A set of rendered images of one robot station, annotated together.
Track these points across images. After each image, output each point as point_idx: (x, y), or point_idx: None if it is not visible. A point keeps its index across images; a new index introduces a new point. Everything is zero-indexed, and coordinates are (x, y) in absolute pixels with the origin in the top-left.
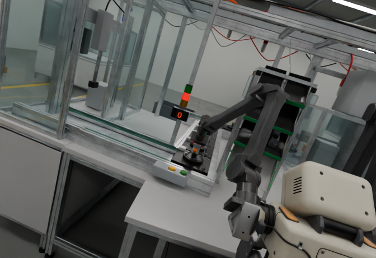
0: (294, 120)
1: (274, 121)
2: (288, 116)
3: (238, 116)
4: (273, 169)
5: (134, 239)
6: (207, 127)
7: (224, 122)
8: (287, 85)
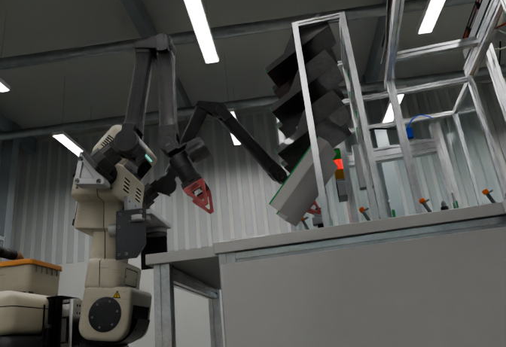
0: (307, 82)
1: (184, 131)
2: (318, 83)
3: (243, 144)
4: (306, 171)
5: (218, 318)
6: (272, 178)
7: (257, 160)
8: (327, 47)
